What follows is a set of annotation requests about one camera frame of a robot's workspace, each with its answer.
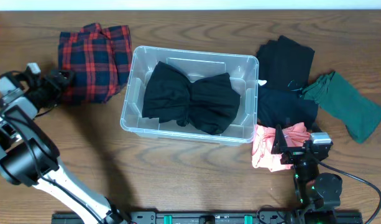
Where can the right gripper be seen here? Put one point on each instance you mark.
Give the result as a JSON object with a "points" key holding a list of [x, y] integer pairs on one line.
{"points": [[281, 146]]}

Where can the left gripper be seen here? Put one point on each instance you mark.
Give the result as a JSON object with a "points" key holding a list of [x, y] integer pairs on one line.
{"points": [[53, 83]]}

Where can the red plaid flannel shirt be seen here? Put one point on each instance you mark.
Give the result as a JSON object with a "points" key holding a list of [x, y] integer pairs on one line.
{"points": [[101, 60]]}

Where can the green garment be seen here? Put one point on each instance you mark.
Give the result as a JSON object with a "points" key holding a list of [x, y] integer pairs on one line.
{"points": [[341, 100]]}

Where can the black cloth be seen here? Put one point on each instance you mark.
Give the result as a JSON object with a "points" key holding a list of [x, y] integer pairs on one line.
{"points": [[209, 104]]}

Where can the clear plastic storage bin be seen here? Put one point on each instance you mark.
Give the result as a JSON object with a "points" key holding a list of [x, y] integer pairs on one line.
{"points": [[242, 69]]}

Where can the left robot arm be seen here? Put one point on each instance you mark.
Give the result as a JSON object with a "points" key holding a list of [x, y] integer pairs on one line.
{"points": [[27, 154]]}

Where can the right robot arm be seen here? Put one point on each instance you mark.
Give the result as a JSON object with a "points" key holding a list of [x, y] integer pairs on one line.
{"points": [[318, 193]]}

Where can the pink folded garment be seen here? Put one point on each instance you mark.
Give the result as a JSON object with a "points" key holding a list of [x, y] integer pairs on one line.
{"points": [[262, 157]]}

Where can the dark navy folded garment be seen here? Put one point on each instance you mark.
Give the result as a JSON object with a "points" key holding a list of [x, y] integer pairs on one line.
{"points": [[284, 108]]}

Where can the black folded garment top right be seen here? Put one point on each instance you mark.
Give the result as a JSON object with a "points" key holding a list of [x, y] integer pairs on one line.
{"points": [[284, 64]]}

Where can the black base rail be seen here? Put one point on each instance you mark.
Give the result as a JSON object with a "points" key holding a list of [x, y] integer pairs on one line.
{"points": [[261, 217]]}

